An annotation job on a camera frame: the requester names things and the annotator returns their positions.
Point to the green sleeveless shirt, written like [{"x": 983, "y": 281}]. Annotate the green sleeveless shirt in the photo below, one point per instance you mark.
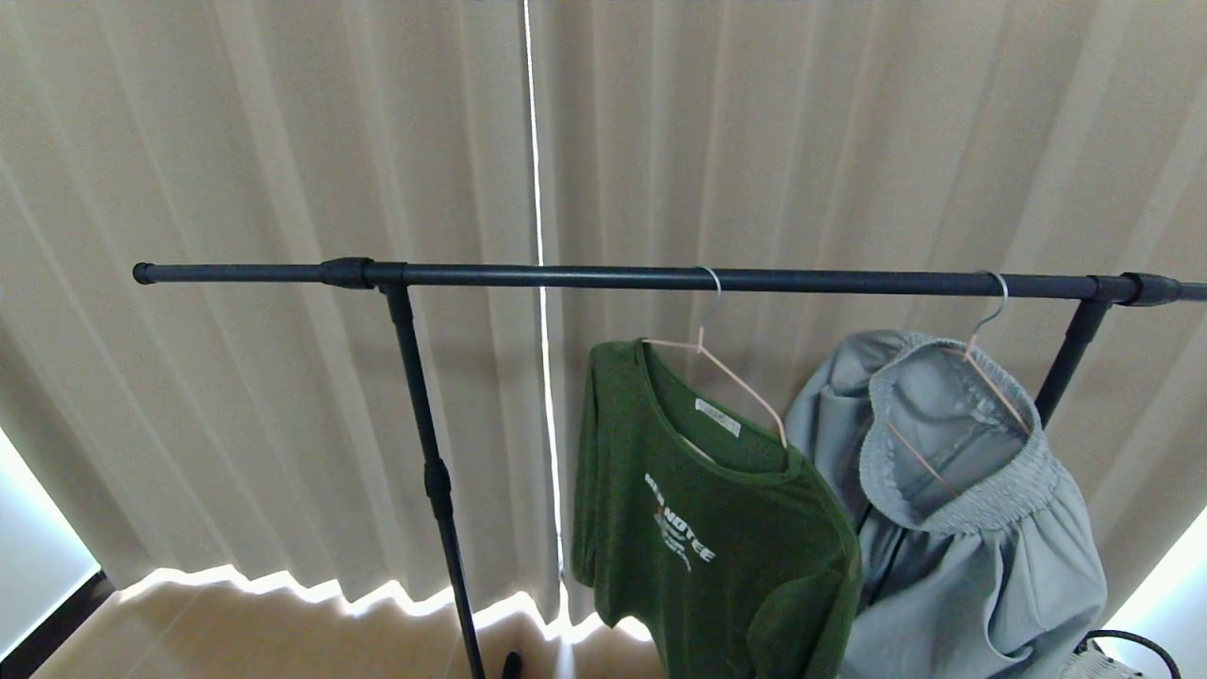
[{"x": 660, "y": 585}]

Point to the pale grey garment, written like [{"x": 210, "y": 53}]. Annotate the pale grey garment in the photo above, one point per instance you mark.
[{"x": 990, "y": 585}]

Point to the pink clothes hanger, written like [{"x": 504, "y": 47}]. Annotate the pink clothes hanger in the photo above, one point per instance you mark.
[
  {"x": 1001, "y": 297},
  {"x": 717, "y": 292}
]

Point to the beige curtain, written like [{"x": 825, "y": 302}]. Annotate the beige curtain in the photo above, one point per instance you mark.
[{"x": 283, "y": 141}]

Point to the black clothes rack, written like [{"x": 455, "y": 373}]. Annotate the black clothes rack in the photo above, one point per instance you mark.
[{"x": 566, "y": 276}]

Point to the white laundry basket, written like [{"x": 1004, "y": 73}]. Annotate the white laundry basket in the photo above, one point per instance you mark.
[{"x": 1122, "y": 637}]

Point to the window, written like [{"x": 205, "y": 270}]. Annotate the window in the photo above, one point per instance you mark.
[{"x": 33, "y": 556}]

